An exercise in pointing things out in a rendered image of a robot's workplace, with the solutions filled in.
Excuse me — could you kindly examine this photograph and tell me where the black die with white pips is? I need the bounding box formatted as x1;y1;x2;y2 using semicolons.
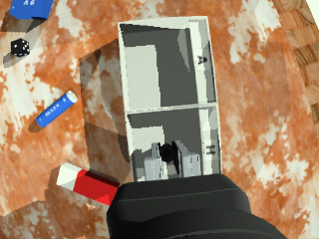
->
11;38;30;58

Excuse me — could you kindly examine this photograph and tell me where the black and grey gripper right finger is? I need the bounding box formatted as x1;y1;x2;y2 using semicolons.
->
172;140;200;177

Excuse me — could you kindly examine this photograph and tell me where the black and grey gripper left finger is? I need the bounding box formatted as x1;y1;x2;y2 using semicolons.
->
144;142;163;181

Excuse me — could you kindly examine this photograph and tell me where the red and white eraser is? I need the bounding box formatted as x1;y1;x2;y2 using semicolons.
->
57;162;120;205

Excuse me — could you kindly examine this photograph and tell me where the white two-compartment tray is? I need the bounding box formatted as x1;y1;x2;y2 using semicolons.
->
118;16;222;182

